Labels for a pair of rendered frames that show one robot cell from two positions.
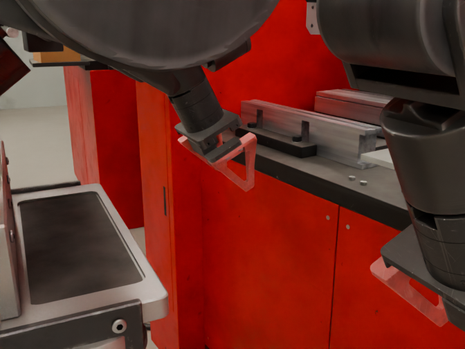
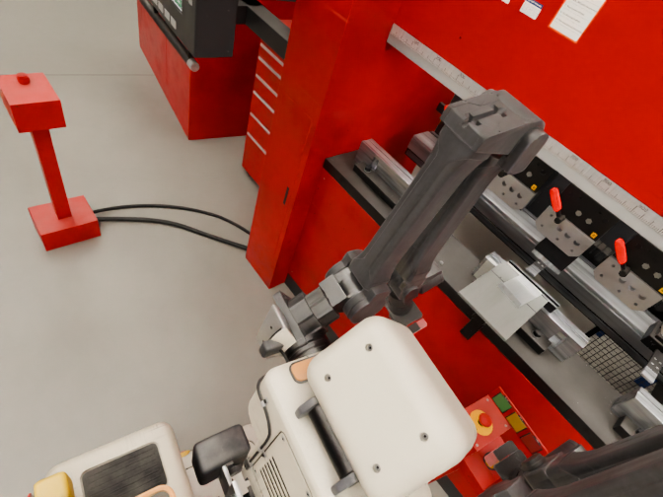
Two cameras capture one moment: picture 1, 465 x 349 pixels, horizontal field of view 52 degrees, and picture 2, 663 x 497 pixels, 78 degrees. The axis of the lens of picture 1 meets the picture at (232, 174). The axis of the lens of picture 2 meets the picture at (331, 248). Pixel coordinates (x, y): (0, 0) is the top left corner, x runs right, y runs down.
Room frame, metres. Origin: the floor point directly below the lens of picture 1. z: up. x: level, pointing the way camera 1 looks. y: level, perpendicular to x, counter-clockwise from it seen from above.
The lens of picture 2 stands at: (0.13, 0.48, 1.83)
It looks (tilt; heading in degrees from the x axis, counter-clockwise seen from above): 46 degrees down; 337
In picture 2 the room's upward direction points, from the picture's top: 23 degrees clockwise
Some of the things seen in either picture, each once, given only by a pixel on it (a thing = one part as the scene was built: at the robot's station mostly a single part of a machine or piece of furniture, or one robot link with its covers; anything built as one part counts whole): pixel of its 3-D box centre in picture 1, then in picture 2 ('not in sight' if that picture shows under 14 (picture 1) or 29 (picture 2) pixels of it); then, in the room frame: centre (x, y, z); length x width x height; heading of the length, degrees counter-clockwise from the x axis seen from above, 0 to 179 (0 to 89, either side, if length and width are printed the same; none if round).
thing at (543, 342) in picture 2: not in sight; (508, 313); (0.78, -0.47, 0.89); 0.30 x 0.05 x 0.03; 34
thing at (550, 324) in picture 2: not in sight; (526, 304); (0.79, -0.52, 0.92); 0.39 x 0.06 x 0.10; 34
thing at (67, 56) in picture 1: (57, 50); not in sight; (2.67, 0.94, 1.05); 0.30 x 0.28 x 0.14; 25
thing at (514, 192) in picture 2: not in sight; (522, 174); (1.03, -0.37, 1.26); 0.15 x 0.09 x 0.17; 34
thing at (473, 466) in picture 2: not in sight; (487, 440); (0.42, -0.34, 0.75); 0.20 x 0.16 x 0.18; 24
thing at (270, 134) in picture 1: (272, 140); (382, 188); (1.31, -0.11, 0.89); 0.30 x 0.05 x 0.03; 34
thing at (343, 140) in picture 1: (300, 129); (404, 187); (1.30, -0.19, 0.92); 0.50 x 0.06 x 0.10; 34
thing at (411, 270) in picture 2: not in sight; (443, 217); (0.61, 0.10, 1.40); 0.11 x 0.06 x 0.43; 25
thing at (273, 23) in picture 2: not in sight; (250, 28); (1.77, 0.45, 1.17); 0.40 x 0.24 x 0.07; 34
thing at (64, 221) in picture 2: not in sight; (49, 167); (1.68, 1.23, 0.41); 0.25 x 0.20 x 0.83; 124
